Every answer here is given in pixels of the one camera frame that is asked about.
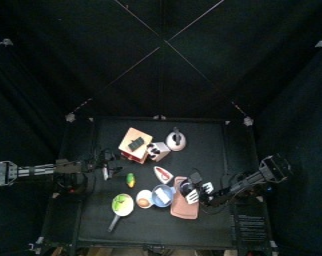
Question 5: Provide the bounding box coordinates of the yellow green toy corn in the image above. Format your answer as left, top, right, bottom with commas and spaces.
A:
126, 172, 138, 189

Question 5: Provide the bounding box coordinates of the wooden toy stove box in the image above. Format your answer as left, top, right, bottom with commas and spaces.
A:
118, 126, 155, 165

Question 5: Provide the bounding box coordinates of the blue toy pot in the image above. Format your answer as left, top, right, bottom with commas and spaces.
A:
151, 183, 178, 209

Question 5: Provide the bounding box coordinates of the white toy block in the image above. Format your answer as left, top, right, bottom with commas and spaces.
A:
155, 190, 172, 205

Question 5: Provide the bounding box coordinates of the white toy toaster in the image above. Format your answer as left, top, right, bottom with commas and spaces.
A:
147, 141, 172, 163

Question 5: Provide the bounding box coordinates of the white red toy iron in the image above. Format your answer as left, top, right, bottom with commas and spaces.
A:
152, 165, 175, 185

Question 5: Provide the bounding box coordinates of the toy frying pan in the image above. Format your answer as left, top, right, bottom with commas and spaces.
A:
107, 192, 136, 233

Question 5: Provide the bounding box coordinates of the black toy grill plate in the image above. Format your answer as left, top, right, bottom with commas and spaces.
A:
127, 136, 147, 152

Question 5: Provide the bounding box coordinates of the green toy vegetable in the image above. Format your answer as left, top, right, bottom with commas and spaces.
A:
112, 195, 130, 211

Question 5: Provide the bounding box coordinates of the dark round bowl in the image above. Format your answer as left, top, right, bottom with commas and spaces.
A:
179, 179, 196, 196

